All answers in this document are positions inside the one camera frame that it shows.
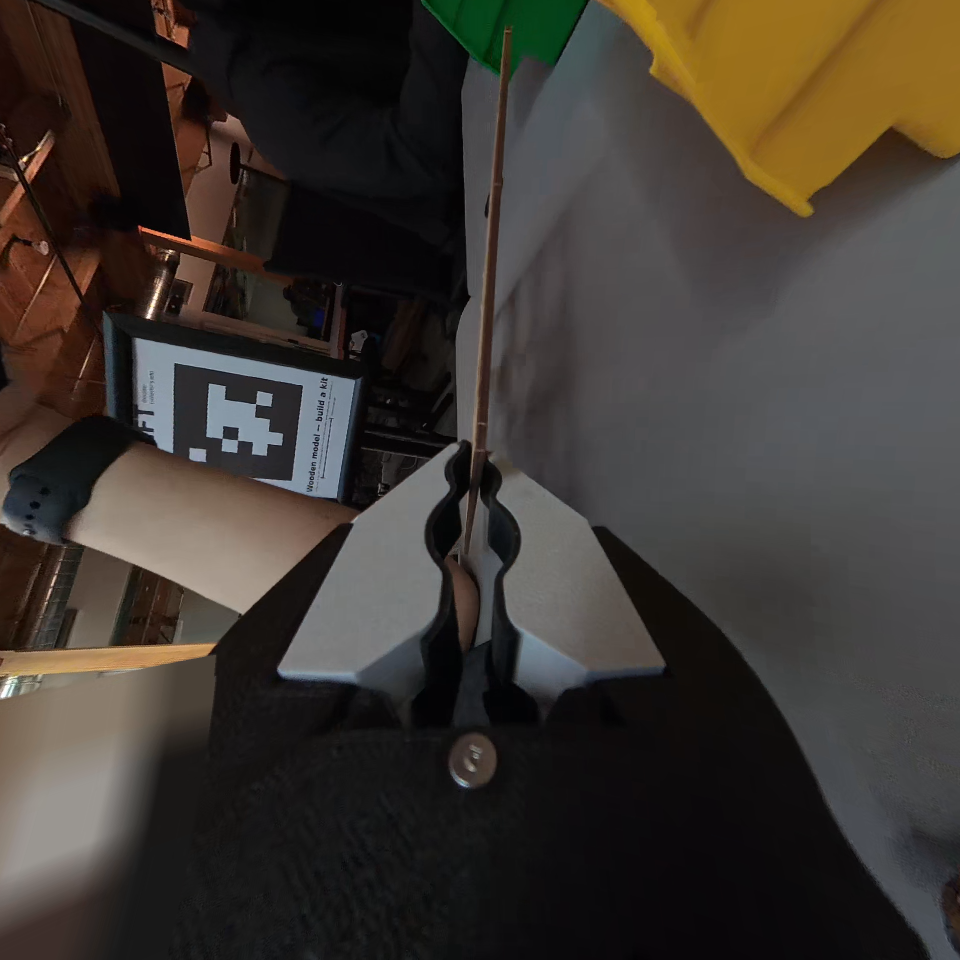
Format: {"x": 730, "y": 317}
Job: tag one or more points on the person's left forearm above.
{"x": 210, "y": 525}

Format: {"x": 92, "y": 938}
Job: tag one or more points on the green plastic bin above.
{"x": 487, "y": 22}

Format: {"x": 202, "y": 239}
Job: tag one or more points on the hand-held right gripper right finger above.
{"x": 577, "y": 600}

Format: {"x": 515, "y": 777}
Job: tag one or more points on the black framed marker sign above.
{"x": 225, "y": 360}

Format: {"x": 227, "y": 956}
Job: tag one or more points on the thin wooden stick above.
{"x": 491, "y": 262}

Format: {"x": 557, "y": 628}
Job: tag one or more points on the yellow plastic bin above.
{"x": 787, "y": 75}

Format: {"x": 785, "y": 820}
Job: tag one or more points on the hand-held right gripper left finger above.
{"x": 375, "y": 600}

